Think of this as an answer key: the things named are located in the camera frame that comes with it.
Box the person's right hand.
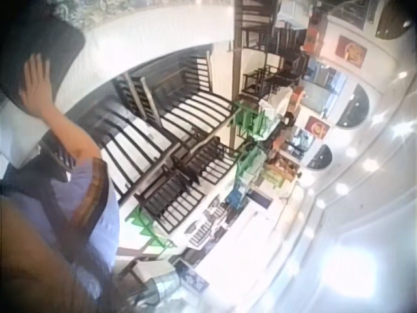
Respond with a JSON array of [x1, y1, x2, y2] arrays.
[[18, 53, 59, 115]]

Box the dark arched wall niche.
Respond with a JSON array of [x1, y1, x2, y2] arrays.
[[336, 83, 371, 128]]

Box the silver metal bucket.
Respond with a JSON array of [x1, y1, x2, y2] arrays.
[[152, 270, 184, 303]]

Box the black and white striped rack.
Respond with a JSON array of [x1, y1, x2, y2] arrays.
[[184, 201, 229, 250]]

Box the dark blue mat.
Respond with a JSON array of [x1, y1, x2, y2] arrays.
[[250, 191, 274, 210]]

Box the large red wall picture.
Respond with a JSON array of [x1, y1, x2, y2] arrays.
[[336, 34, 369, 68]]

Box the stack of dark wooden chairs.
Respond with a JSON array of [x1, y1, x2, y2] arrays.
[[233, 0, 311, 100]]

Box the small red wall picture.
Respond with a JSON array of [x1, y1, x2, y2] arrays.
[[305, 115, 330, 139]]

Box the black cloth item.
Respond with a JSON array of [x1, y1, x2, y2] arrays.
[[0, 15, 86, 104]]

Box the white box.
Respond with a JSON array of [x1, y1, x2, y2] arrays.
[[132, 260, 177, 285]]

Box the dark slatted wooden chair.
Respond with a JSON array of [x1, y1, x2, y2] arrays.
[[171, 136, 244, 187], [132, 168, 207, 234]]

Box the blue box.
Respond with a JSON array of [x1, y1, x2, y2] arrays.
[[227, 188, 249, 210]]

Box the green wooden stool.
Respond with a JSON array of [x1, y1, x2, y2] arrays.
[[125, 207, 179, 260]]

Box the green patterned cloth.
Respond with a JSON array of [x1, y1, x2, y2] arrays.
[[51, 0, 236, 32]]

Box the blue patterned panel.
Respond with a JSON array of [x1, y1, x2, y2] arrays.
[[174, 259, 210, 296]]

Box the shelf of colourful goods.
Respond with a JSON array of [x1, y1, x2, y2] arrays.
[[259, 83, 312, 185]]

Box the green wooden chair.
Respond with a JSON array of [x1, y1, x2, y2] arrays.
[[239, 145, 272, 188], [230, 100, 278, 142]]

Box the large dark slatted wooden bench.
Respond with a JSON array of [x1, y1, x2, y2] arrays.
[[64, 97, 183, 200], [112, 48, 240, 138]]

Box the white folded cloth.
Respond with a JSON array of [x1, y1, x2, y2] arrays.
[[0, 96, 51, 168]]

